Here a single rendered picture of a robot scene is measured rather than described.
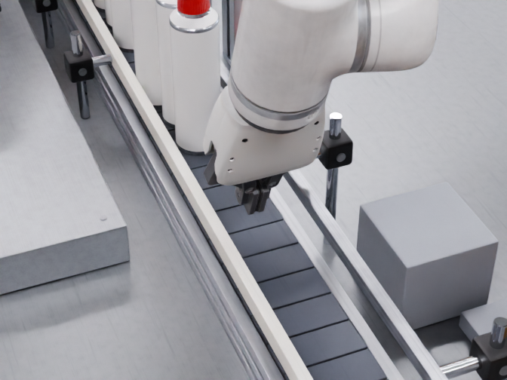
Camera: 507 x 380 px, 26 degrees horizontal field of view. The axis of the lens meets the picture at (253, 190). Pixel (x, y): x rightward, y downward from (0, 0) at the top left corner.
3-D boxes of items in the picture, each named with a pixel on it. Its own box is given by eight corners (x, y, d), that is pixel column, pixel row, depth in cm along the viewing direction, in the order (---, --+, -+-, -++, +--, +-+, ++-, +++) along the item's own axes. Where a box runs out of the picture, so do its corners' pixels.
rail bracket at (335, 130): (273, 246, 117) (275, 120, 107) (335, 229, 119) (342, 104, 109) (285, 265, 115) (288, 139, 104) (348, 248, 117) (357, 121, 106)
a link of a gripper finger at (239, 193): (252, 150, 103) (244, 188, 109) (220, 157, 102) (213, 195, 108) (264, 178, 102) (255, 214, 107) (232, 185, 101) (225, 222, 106)
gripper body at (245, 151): (315, 42, 96) (295, 117, 105) (206, 66, 93) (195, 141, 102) (349, 109, 92) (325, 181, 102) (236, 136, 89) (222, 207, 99)
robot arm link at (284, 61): (332, 32, 94) (225, 33, 92) (365, -82, 83) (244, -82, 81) (348, 111, 90) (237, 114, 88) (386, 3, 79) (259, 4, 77)
